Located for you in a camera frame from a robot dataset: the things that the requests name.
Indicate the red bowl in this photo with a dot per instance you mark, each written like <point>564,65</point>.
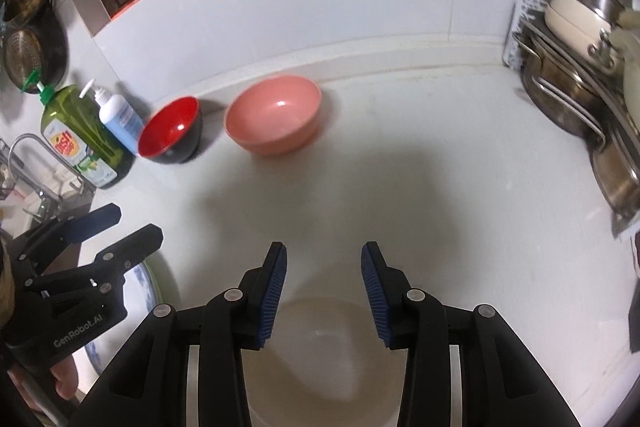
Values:
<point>167,127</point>

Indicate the cream cooking pot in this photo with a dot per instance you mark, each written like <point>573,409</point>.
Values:
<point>572,24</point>

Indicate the white pump bottle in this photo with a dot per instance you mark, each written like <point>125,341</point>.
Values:
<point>120,119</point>

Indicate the perforated copper pan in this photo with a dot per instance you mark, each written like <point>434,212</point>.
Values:
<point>20,57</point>

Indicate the blue patterned white plate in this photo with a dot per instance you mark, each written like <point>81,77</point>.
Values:
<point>141,294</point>

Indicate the pink bowl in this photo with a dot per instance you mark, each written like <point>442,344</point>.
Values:
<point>272,114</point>

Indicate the black frying pan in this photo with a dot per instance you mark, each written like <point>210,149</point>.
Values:
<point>52,57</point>

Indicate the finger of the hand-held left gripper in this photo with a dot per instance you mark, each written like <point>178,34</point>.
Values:
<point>92,223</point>
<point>130,252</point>

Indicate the small steel pot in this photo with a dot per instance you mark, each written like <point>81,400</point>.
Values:
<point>617,177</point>

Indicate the large steel pot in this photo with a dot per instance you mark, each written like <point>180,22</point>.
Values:
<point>560,92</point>

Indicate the tall steel faucet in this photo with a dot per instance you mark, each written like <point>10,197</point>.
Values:
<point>37,152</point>

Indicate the green dish soap bottle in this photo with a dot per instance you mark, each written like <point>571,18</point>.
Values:
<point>87,137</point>

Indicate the white bowl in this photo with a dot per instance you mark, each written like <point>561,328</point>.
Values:
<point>325,372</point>

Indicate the cream ceramic kettle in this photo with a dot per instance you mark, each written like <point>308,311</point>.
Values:
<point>631,77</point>

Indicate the white pot shelf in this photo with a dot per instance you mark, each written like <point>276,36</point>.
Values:
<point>525,32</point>

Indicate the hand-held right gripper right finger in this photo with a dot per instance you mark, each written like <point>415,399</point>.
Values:
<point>374,302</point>

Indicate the person's left hand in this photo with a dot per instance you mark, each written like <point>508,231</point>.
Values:
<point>65,379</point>

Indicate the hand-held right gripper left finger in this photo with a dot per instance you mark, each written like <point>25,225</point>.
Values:
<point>274,302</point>

